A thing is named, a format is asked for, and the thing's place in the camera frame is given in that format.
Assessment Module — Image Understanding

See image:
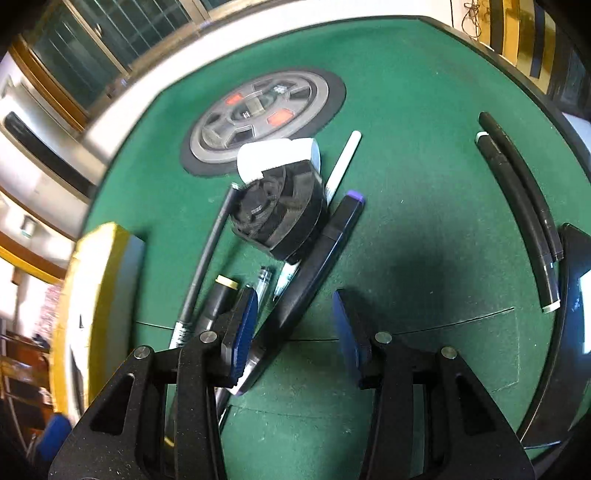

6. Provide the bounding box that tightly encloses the black pen barcode label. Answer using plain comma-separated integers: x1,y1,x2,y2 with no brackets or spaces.
168,183,240,349

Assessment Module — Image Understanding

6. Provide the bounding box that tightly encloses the round grey table centre console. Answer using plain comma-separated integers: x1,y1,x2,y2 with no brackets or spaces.
179,67,346,177

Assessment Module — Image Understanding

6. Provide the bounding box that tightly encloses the black marker purple cap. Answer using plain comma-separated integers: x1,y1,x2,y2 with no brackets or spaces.
229,190,366,396

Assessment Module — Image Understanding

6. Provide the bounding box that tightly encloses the white yellow-edged storage box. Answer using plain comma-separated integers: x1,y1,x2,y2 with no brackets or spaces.
49,222,145,425

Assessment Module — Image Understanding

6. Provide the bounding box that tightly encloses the thick black marker yellow band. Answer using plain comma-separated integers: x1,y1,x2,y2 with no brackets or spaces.
197,275,239,334

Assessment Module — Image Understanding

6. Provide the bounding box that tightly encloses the black ribbed plastic holder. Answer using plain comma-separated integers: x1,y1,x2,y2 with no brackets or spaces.
230,161,328,265

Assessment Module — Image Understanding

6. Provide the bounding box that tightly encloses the white light-blue pen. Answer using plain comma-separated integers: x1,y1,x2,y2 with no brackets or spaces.
271,130,364,301

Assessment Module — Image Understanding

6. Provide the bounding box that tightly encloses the black phone on table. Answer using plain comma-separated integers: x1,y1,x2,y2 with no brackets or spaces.
517,223,590,450

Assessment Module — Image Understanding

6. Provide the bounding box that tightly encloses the tall gold tower fan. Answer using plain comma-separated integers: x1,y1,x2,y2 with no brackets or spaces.
0,78,110,202

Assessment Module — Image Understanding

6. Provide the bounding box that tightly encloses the silver clear pen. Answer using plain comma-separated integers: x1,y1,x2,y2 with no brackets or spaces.
254,266,273,310

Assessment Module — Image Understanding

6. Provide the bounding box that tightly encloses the black marker white tip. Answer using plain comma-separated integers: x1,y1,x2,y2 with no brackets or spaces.
475,131,561,314

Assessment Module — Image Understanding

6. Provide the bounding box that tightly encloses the large barred window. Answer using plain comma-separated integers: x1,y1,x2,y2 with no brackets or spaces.
8,0,260,133

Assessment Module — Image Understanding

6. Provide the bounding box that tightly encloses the person left hand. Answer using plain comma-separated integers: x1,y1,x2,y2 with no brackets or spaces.
35,413,72,462

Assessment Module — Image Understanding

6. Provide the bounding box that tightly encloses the white pill bottle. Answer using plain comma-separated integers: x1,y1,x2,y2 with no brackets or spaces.
236,138,322,184

